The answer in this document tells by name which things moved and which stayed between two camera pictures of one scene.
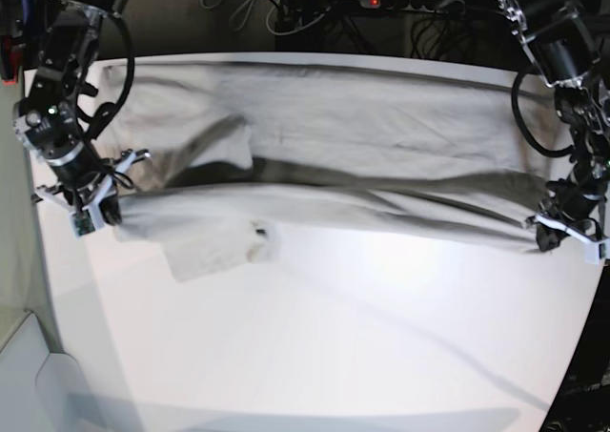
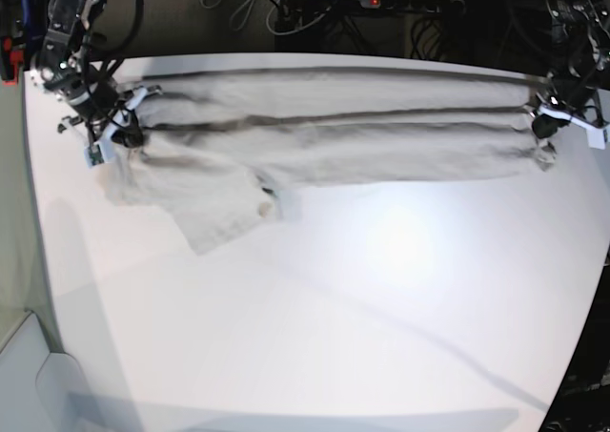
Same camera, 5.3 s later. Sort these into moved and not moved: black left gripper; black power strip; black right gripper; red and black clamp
Moved: black right gripper; black left gripper
Not moved: red and black clamp; black power strip
